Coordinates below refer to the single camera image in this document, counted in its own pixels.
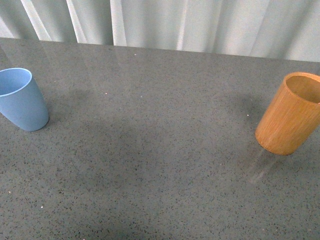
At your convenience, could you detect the blue plastic cup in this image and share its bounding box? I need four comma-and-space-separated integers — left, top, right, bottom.
0, 67, 49, 132

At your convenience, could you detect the white curtain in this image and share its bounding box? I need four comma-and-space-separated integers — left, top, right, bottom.
0, 0, 320, 62

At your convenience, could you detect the bamboo chopstick holder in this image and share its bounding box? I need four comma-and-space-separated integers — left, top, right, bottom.
255, 72, 320, 155

